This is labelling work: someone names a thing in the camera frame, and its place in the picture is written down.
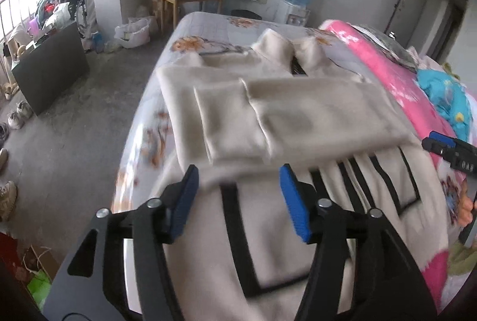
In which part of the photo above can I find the window railing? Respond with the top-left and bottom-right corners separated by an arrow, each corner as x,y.
0,0 -> 49,46

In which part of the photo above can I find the red paper bag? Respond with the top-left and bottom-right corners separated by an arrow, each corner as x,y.
0,232 -> 23,271

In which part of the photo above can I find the grey lace cloth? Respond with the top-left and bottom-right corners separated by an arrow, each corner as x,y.
354,25 -> 418,72

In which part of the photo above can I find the floral plaid tablecloth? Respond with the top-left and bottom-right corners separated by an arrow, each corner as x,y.
112,11 -> 373,314

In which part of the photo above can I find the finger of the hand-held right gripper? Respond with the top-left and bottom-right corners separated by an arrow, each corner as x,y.
458,192 -> 477,248
422,131 -> 477,180

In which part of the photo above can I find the beige zip jacket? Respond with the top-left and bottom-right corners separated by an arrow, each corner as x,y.
157,28 -> 463,321

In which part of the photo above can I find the pink printed blanket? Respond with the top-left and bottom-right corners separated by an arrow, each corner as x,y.
320,19 -> 477,314

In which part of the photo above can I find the cyan cloth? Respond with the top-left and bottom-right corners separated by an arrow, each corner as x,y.
415,68 -> 472,139

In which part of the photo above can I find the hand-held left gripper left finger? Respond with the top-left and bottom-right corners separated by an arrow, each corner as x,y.
41,165 -> 200,321

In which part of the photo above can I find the white plastic bag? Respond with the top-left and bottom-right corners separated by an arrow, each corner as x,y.
114,16 -> 159,49

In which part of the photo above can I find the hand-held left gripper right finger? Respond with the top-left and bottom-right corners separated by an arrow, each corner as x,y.
279,163 -> 438,321

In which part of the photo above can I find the dark cabinet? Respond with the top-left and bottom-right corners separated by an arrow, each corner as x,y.
11,21 -> 90,115

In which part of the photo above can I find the green paper bag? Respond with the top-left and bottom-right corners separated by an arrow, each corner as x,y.
26,269 -> 53,310

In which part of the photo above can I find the row of shoes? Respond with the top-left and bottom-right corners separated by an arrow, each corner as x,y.
0,80 -> 34,223

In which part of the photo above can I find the pile of clothes and bags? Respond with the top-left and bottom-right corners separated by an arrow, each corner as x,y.
33,0 -> 88,27

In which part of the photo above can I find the white water dispenser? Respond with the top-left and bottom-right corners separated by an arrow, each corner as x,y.
276,1 -> 311,27

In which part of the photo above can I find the dark doorway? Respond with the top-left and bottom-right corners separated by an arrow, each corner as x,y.
428,0 -> 468,63

